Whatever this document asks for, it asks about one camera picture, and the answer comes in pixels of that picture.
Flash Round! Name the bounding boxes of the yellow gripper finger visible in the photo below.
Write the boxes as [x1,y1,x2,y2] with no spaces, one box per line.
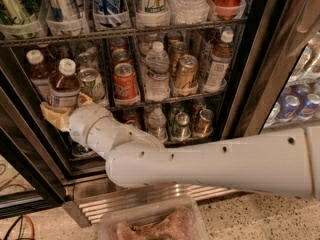
[40,102,72,132]
[77,92,93,108]

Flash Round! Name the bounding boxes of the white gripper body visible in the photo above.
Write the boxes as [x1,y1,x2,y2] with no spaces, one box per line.
[69,104,130,159]

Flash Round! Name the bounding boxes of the brown tea bottle white cap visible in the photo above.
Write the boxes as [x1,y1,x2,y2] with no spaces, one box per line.
[48,58,80,110]

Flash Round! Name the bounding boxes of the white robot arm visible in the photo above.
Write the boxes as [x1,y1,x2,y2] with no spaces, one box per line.
[40,95,320,199]

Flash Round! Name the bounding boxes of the blue pepsi can bottom shelf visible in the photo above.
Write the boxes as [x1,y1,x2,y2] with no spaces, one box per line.
[71,142,95,158]

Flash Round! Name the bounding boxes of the red can bottom shelf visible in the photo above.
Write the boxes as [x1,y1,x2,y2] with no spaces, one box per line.
[122,109,141,128]

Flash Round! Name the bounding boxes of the small water bottle bottom shelf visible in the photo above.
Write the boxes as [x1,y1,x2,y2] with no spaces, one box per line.
[148,107,168,143]

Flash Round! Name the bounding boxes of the clear water bottle middle shelf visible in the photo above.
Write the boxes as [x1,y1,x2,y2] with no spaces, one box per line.
[144,41,170,102]

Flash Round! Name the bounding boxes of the clear water bottle shelf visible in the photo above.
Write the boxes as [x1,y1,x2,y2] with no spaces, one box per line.
[144,41,170,102]
[168,0,210,25]

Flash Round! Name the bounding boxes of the green can bottom shelf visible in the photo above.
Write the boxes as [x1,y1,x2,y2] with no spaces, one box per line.
[172,112,191,140]

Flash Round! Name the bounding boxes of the blue white bottle top shelf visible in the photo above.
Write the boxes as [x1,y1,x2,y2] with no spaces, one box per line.
[93,0,131,31]

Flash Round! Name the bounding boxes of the silver blue bottle top shelf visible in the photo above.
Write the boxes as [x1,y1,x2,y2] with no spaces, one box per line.
[46,0,89,36]

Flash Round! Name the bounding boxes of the brown can bottom shelf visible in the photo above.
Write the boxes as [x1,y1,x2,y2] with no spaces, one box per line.
[194,109,214,137]

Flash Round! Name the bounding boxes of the white green soda bottle top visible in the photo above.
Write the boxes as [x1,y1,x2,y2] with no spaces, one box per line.
[136,0,170,27]

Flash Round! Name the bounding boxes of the green bottle top left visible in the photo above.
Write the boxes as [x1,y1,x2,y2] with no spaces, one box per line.
[0,0,48,40]

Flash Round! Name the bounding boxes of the clear water bottle top shelf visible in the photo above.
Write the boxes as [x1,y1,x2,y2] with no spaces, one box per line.
[168,0,210,25]

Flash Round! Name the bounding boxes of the brown tea bottle right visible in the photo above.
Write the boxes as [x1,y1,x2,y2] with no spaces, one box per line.
[203,28,234,93]

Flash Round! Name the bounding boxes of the right glass fridge door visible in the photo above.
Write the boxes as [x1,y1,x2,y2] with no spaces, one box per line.
[222,0,320,138]

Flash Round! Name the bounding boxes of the blue pepsi cans right fridge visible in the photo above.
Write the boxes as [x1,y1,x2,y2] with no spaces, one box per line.
[264,83,320,128]

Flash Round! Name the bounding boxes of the white green soda can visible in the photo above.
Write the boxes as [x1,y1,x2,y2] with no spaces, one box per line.
[79,68,108,106]

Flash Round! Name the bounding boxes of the red cola can front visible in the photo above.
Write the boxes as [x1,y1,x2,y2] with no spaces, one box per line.
[113,63,140,105]

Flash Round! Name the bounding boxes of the red cola can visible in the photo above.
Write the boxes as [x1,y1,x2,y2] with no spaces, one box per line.
[111,49,132,67]
[113,63,140,105]

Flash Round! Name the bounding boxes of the gold soda can front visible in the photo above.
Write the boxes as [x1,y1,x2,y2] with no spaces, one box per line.
[174,54,198,95]

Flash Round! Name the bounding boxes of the gold soda can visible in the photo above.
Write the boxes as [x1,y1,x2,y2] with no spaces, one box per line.
[169,42,188,76]
[174,54,198,95]

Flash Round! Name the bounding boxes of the clear plastic food container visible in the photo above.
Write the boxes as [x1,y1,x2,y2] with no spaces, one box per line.
[97,196,209,240]

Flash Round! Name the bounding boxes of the wire upper shelf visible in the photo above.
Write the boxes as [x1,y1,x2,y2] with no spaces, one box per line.
[0,16,248,48]

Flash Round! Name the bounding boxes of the orange and black floor cables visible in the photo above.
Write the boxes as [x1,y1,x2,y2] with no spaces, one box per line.
[2,213,36,240]

